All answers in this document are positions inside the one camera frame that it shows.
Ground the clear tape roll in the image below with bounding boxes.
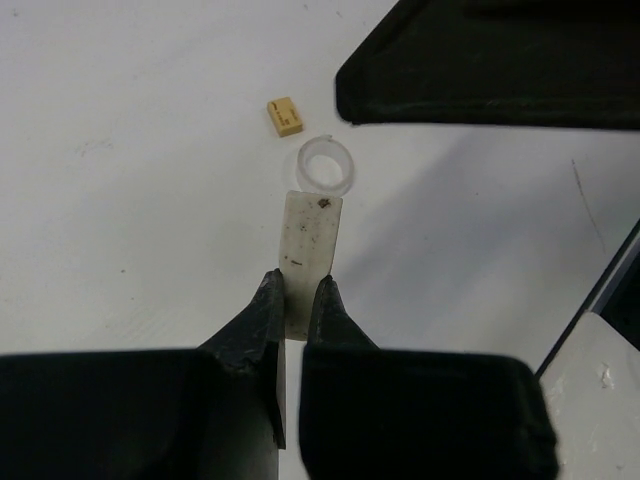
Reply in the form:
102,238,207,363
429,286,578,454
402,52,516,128
295,135,355,197

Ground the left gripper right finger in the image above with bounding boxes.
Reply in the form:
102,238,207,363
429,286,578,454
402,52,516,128
298,277,559,479

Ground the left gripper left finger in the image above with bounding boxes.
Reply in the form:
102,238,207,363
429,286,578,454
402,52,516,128
1,270,286,479

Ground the yellow eraser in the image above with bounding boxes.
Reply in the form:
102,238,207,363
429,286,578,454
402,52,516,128
266,97,304,138

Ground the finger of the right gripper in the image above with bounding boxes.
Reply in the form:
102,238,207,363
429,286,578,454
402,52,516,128
335,1,639,131

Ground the grey eraser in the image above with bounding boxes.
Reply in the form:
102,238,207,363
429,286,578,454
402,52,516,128
279,191,343,341

